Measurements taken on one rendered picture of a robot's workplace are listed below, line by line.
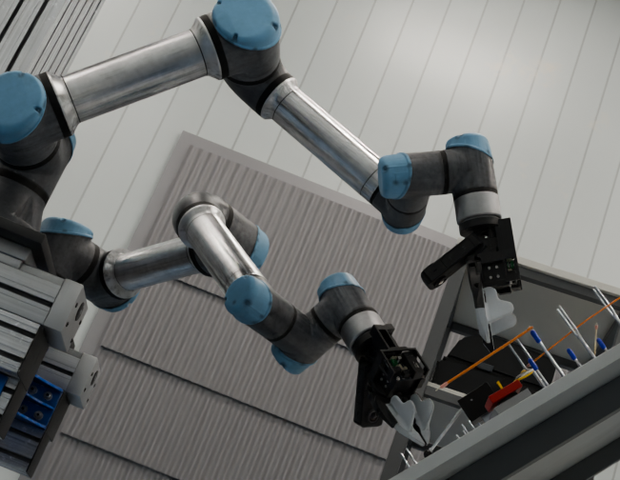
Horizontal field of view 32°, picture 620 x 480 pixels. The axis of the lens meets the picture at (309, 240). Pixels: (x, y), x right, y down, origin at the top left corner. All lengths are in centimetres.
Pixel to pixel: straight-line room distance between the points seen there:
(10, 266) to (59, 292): 9
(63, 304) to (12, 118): 32
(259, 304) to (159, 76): 43
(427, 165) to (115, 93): 54
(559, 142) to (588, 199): 36
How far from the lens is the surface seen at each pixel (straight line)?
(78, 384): 234
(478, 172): 182
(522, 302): 313
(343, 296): 189
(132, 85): 189
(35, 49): 229
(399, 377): 177
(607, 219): 613
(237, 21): 190
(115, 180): 571
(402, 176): 181
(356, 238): 563
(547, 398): 151
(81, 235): 246
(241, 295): 182
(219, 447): 527
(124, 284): 246
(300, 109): 199
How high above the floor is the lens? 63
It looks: 22 degrees up
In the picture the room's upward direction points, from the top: 22 degrees clockwise
